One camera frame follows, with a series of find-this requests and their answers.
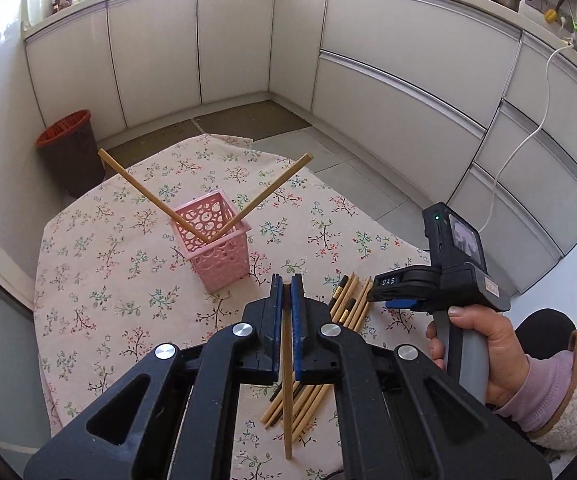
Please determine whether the person right hand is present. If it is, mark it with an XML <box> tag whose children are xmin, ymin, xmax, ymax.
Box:
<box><xmin>448</xmin><ymin>304</ymin><xmax>530</xmax><ymax>408</ymax></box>

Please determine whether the pink sleeved right forearm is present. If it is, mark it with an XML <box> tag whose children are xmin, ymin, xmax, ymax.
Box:
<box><xmin>495</xmin><ymin>330</ymin><xmax>577</xmax><ymax>451</ymax></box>

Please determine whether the white cable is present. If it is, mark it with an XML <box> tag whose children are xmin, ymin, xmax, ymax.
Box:
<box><xmin>477</xmin><ymin>41</ymin><xmax>573</xmax><ymax>235</ymax></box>

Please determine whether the pink perforated utensil holder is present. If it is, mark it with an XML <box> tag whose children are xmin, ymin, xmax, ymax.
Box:
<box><xmin>170</xmin><ymin>190</ymin><xmax>250</xmax><ymax>294</ymax></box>

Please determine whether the red rimmed trash bin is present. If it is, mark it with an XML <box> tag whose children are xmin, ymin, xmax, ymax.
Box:
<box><xmin>34</xmin><ymin>110</ymin><xmax>105</xmax><ymax>198</ymax></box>

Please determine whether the brown floor mat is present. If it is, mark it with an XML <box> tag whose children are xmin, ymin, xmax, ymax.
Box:
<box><xmin>107</xmin><ymin>100</ymin><xmax>310</xmax><ymax>168</ymax></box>

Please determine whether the bamboo chopstick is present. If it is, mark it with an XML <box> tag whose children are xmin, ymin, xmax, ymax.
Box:
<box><xmin>272</xmin><ymin>277</ymin><xmax>359</xmax><ymax>426</ymax></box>
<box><xmin>98</xmin><ymin>148</ymin><xmax>209</xmax><ymax>244</ymax></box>
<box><xmin>282</xmin><ymin>284</ymin><xmax>294</xmax><ymax>460</ymax></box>
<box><xmin>291</xmin><ymin>276</ymin><xmax>372</xmax><ymax>442</ymax></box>
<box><xmin>260</xmin><ymin>273</ymin><xmax>355</xmax><ymax>425</ymax></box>
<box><xmin>291</xmin><ymin>278</ymin><xmax>373</xmax><ymax>442</ymax></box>
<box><xmin>210</xmin><ymin>153</ymin><xmax>313</xmax><ymax>242</ymax></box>

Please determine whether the floral tablecloth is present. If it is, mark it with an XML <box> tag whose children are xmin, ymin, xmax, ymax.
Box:
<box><xmin>34</xmin><ymin>134</ymin><xmax>430</xmax><ymax>479</ymax></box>

